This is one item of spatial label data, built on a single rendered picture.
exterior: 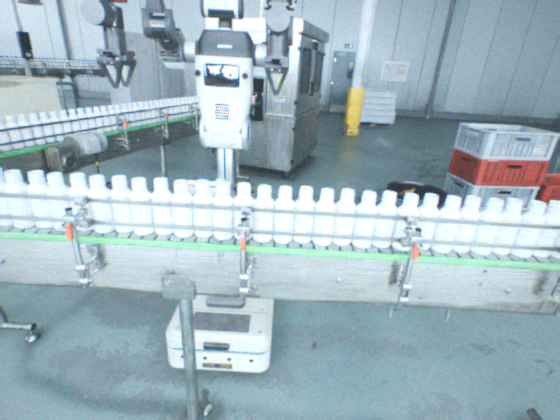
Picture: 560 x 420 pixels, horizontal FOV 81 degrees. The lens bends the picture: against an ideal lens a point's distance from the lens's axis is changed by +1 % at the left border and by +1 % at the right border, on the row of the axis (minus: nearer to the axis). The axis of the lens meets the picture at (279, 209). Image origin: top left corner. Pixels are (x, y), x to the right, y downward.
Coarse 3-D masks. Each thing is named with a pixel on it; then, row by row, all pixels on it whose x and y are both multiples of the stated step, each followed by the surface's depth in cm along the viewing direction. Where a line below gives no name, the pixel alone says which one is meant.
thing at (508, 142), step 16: (464, 128) 281; (480, 128) 261; (496, 128) 292; (512, 128) 294; (528, 128) 286; (464, 144) 282; (480, 144) 263; (496, 144) 257; (512, 144) 258; (528, 144) 260; (544, 144) 261; (544, 160) 266
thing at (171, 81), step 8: (160, 64) 646; (160, 72) 652; (168, 72) 673; (176, 72) 696; (160, 80) 658; (168, 80) 677; (176, 80) 701; (160, 88) 665; (168, 88) 681; (176, 88) 706; (184, 88) 732; (160, 96) 671; (168, 96) 686; (176, 96) 711; (184, 96) 737
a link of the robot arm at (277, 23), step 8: (264, 0) 85; (272, 0) 78; (296, 0) 85; (264, 8) 87; (272, 8) 79; (280, 8) 79; (288, 8) 86; (272, 16) 79; (280, 16) 79; (288, 16) 79; (272, 24) 80; (280, 24) 80; (288, 24) 80; (272, 32) 84; (280, 32) 81
